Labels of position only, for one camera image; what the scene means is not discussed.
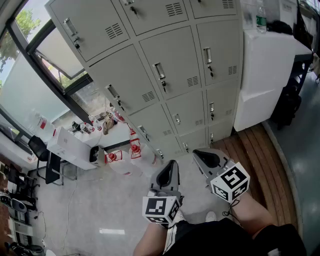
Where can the small black bag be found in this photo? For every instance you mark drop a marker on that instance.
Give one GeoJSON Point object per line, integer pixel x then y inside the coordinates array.
{"type": "Point", "coordinates": [281, 26]}

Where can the black key with fob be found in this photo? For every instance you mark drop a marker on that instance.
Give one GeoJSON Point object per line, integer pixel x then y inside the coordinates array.
{"type": "Point", "coordinates": [133, 10]}
{"type": "Point", "coordinates": [77, 46]}

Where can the brown crumpled bag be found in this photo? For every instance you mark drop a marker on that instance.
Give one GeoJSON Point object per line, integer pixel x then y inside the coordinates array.
{"type": "Point", "coordinates": [108, 123]}

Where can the person's left forearm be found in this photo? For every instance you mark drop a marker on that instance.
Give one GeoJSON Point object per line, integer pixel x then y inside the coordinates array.
{"type": "Point", "coordinates": [150, 240]}

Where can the person's black clothing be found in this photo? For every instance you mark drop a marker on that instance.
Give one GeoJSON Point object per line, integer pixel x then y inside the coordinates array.
{"type": "Point", "coordinates": [212, 240]}

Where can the white bin with black opening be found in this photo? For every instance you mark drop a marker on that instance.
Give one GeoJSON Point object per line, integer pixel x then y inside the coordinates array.
{"type": "Point", "coordinates": [96, 156]}

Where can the red white plastic package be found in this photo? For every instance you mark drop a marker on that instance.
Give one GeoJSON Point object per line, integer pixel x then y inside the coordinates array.
{"type": "Point", "coordinates": [117, 116]}

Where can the grey metal locker cabinet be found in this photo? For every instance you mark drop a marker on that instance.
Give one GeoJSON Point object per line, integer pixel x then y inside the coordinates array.
{"type": "Point", "coordinates": [120, 75]}

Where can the green label water bottle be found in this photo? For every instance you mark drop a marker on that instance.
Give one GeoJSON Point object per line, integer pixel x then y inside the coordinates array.
{"type": "Point", "coordinates": [261, 20]}

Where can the black window frame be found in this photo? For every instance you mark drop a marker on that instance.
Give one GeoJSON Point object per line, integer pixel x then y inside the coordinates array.
{"type": "Point", "coordinates": [71, 106]}

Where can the black cup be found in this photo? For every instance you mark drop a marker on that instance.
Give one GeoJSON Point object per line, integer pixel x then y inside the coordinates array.
{"type": "Point", "coordinates": [75, 125]}

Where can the black mesh chair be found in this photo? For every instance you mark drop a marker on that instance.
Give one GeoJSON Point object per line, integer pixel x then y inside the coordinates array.
{"type": "Point", "coordinates": [37, 147]}

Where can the clear container with red label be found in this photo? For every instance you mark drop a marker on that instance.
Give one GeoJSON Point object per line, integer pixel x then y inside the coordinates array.
{"type": "Point", "coordinates": [40, 122]}

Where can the person's white shoe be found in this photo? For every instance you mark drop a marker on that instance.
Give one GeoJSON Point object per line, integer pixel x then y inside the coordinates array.
{"type": "Point", "coordinates": [210, 216]}

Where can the hanging dark jackets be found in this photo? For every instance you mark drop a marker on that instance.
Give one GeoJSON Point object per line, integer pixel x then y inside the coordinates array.
{"type": "Point", "coordinates": [303, 25]}

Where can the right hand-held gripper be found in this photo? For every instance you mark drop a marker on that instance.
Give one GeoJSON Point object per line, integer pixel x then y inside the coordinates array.
{"type": "Point", "coordinates": [230, 182]}

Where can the small red cap bottle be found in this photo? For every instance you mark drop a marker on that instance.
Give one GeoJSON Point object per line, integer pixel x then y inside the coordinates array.
{"type": "Point", "coordinates": [86, 128]}
{"type": "Point", "coordinates": [96, 122]}

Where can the black backpack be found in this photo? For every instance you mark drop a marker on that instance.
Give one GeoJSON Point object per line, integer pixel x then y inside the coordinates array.
{"type": "Point", "coordinates": [287, 107]}

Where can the frosted window sash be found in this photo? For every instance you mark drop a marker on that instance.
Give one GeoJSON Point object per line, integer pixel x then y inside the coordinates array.
{"type": "Point", "coordinates": [57, 50]}

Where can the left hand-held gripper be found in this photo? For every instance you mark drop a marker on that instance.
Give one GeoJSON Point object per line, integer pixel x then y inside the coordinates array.
{"type": "Point", "coordinates": [160, 208]}

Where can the person's right forearm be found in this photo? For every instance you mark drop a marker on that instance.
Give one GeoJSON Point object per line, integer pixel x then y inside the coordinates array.
{"type": "Point", "coordinates": [250, 212]}

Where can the wooden slat platform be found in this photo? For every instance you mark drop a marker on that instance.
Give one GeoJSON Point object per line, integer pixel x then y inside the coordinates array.
{"type": "Point", "coordinates": [262, 162]}

